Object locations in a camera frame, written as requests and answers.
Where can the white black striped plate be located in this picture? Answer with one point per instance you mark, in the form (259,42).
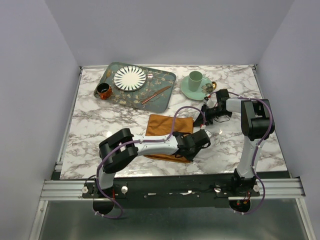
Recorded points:
(129,78)

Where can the orange-brown cloth napkin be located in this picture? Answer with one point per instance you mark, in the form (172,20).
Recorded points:
(159,125)

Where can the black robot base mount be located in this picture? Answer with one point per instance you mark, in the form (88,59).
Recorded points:
(178,191)

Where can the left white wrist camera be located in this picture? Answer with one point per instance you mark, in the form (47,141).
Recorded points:
(205,132)

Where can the mint green saucer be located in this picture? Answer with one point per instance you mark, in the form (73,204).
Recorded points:
(196,91)

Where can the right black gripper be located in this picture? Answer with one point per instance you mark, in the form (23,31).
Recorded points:
(199,121)

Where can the mint green cup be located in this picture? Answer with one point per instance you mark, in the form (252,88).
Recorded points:
(194,80)

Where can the aluminium frame rail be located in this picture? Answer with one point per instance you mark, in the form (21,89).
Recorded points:
(71,190)

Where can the teal floral serving tray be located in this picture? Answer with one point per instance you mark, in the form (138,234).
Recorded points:
(133,99)

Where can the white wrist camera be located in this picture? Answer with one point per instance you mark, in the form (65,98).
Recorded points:
(205,132)
(209,102)

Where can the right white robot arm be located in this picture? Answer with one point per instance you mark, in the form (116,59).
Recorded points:
(256,121)

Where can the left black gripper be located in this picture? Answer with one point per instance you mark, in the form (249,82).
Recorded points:
(191,157)

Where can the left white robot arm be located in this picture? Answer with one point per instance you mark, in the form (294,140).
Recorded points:
(120,149)

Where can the copper black mug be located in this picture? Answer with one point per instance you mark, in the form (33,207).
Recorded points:
(103,91)

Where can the copper table knife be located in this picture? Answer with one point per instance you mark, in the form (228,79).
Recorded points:
(155,94)

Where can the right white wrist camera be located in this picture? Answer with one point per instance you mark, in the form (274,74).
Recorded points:
(209,102)

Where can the gold spoon with flower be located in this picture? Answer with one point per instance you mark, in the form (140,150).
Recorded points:
(209,88)

